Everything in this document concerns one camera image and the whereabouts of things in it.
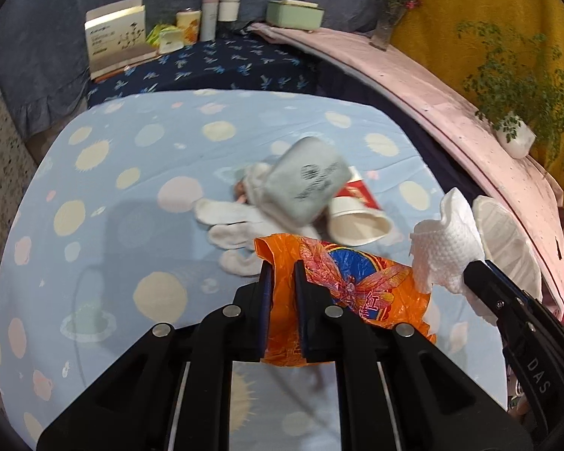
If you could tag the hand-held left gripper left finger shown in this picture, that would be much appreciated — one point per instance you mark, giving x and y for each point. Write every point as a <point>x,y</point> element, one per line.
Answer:
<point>264,300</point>

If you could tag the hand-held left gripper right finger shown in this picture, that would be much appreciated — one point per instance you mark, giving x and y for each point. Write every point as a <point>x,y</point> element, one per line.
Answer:
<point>301,300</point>

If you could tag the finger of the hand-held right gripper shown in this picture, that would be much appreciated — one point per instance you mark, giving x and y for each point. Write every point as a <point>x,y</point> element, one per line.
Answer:
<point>481,286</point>
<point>514,286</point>

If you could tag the bin with white liner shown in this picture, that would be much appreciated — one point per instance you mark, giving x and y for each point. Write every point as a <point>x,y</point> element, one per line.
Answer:
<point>507,239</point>

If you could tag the white paper towel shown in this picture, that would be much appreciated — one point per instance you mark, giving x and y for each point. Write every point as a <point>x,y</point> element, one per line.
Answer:
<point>442,249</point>

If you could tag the large orange plastic bag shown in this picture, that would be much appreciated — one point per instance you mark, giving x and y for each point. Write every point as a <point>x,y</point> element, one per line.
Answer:
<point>352,282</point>

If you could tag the white glove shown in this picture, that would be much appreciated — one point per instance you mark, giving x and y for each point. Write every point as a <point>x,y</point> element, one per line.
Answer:
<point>235,230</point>

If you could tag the red and white paper cup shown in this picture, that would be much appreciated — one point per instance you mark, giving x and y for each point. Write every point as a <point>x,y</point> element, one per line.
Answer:
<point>357,223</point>

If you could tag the pale grey printed pouch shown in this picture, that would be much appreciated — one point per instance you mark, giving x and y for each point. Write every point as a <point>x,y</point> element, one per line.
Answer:
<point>305,183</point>

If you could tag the white plant pot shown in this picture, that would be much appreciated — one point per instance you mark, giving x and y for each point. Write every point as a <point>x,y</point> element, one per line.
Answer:
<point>521,143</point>

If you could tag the green leafy plant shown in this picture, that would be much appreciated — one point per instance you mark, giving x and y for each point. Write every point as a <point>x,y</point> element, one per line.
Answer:
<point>521,75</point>

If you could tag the pink cloth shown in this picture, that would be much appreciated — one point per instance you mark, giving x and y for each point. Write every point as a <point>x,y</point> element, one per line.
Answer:
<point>404,84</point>

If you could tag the navy dragonfly print cloth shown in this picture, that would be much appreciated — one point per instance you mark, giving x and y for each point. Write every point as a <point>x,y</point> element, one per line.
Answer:
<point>216,65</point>

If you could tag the glass vase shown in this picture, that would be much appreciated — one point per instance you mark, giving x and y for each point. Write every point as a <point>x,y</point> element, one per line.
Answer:
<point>386,33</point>

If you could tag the green packet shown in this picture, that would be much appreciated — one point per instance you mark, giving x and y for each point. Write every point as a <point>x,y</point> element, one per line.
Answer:
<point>167,40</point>

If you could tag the yellow printed can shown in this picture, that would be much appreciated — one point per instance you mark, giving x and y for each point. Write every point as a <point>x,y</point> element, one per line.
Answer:
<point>188,28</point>

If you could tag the pale green tissue box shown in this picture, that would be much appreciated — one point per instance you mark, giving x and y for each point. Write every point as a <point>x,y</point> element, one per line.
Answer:
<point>293,16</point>

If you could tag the white canister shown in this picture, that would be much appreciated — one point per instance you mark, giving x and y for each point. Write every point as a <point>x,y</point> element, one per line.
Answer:
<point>229,7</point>

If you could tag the white card box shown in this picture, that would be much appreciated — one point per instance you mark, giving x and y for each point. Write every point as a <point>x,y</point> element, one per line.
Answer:
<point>117,40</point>

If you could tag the blue backdrop cloth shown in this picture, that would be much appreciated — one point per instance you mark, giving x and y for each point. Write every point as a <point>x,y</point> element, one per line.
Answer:
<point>51,33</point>

